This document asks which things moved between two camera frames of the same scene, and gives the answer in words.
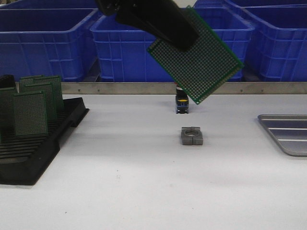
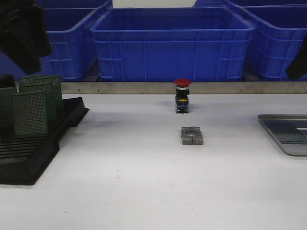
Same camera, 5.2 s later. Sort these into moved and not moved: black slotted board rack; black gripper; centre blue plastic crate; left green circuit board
Moved: black gripper
Not moved: left green circuit board; centre blue plastic crate; black slotted board rack
